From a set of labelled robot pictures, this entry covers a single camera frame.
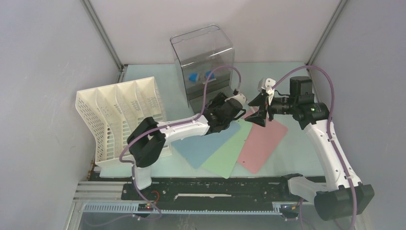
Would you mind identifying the blue clipboard sheet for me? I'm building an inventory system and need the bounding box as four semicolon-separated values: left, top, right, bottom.
171;122;241;169

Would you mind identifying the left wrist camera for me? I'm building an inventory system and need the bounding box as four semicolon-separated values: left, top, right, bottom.
233;93;247;104

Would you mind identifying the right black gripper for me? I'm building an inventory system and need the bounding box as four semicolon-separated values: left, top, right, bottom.
245;92;297;127

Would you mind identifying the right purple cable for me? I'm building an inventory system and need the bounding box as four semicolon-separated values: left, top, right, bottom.
272;65;359;230

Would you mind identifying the green clipboard sheet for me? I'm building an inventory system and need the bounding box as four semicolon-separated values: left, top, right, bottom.
202;119;252;179

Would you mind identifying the clear plastic drawer box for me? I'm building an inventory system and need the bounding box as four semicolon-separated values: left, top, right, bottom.
170;24;235;113

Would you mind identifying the blue eraser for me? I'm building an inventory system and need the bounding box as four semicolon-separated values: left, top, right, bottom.
205;71;215;79
188;72;199;82

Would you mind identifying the purple cable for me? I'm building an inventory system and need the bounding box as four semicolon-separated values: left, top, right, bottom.
119;65;242;221
272;65;359;230

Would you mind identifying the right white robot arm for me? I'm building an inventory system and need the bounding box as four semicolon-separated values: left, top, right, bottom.
245;76;375;221

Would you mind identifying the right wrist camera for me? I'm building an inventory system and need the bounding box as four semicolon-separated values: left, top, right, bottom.
258;78;276;105

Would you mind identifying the white plastic file rack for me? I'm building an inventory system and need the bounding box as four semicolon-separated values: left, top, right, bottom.
75;76;167;169

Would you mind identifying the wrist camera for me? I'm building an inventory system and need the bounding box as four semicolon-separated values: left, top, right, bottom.
233;93;247;104
258;78;276;105

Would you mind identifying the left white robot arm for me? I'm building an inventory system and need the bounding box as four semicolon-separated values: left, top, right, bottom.
124;93;247;200

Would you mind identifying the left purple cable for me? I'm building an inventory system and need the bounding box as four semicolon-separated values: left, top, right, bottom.
119;65;242;221

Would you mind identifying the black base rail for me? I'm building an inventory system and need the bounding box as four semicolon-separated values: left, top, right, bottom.
122;176;315;213

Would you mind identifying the pink clipboard sheet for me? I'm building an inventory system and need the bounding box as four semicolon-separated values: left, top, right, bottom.
237;118;288;174

